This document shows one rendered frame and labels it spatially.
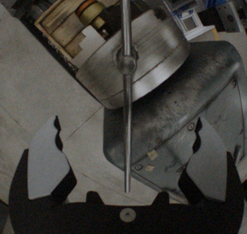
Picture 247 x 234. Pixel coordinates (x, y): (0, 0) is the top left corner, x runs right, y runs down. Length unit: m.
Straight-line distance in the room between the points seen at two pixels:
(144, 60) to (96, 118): 1.45
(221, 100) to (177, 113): 0.13
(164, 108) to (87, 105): 1.36
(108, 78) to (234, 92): 0.32
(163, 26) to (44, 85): 1.54
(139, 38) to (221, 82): 0.20
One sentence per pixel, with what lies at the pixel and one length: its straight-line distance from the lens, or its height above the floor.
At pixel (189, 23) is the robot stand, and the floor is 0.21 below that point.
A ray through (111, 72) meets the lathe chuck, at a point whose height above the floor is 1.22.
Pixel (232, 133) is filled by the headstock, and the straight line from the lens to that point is 0.46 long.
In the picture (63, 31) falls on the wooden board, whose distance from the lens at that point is 0.62.
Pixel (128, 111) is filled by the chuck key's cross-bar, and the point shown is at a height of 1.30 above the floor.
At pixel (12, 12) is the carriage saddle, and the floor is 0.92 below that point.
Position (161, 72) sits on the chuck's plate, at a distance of 0.24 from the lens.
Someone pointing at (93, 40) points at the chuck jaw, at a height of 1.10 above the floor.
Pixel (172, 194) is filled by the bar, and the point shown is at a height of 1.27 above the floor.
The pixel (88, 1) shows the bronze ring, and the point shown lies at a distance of 0.38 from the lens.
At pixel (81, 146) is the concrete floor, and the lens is 1.91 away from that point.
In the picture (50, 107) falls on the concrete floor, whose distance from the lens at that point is 1.72.
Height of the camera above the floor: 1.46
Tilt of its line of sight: 66 degrees down
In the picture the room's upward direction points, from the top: 164 degrees clockwise
